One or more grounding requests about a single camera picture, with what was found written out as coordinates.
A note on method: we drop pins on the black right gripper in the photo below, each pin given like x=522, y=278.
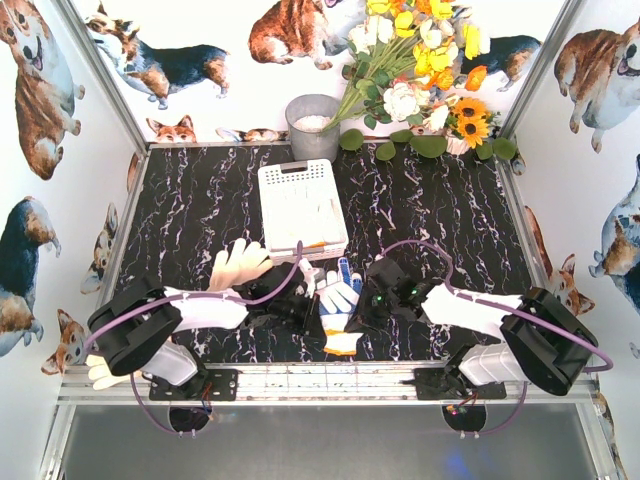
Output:
x=370, y=301

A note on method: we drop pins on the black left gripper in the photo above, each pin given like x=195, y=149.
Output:
x=310, y=316

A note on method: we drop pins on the blue dotted work glove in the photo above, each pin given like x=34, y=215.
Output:
x=339, y=294

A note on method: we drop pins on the yellow palm glove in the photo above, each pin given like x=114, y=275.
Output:
x=306, y=216

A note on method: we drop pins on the white glove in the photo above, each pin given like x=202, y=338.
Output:
x=341, y=343

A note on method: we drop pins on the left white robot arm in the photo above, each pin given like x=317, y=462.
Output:
x=132, y=331

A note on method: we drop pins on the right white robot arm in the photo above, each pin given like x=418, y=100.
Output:
x=537, y=339

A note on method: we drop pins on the white perforated storage basket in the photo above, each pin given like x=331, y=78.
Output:
x=316, y=175

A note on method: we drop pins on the grey metal bucket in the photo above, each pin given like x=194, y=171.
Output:
x=312, y=133

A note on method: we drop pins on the cream glove off table edge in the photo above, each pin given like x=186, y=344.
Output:
x=100, y=375

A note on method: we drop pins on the artificial flower bouquet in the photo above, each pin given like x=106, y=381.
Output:
x=421, y=63

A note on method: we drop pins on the aluminium front rail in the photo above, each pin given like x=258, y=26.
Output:
x=335, y=383

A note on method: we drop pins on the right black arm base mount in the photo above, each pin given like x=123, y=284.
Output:
x=435, y=380

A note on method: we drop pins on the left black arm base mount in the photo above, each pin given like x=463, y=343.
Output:
x=216, y=384

